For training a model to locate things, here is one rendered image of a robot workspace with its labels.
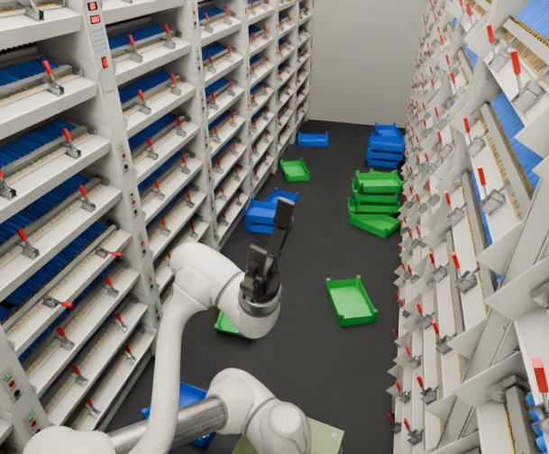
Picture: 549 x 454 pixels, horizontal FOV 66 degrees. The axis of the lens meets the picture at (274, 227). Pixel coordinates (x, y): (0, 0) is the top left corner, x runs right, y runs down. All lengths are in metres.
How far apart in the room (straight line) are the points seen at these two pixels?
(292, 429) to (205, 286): 0.58
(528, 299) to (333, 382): 1.55
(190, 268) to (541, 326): 0.68
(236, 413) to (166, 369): 0.49
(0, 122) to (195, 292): 0.64
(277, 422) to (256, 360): 0.81
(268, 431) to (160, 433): 0.46
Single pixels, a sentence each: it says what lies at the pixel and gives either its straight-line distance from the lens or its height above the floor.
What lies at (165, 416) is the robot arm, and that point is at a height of 0.85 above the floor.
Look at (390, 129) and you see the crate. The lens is 4.47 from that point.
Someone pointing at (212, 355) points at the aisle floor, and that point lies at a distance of 2.19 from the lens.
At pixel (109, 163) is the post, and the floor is 1.03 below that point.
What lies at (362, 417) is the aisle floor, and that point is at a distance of 2.01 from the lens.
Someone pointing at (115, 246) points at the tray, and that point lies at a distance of 1.69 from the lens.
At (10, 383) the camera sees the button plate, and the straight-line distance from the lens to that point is 1.45.
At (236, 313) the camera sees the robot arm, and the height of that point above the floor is 1.01.
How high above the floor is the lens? 1.67
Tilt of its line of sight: 33 degrees down
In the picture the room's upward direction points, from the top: straight up
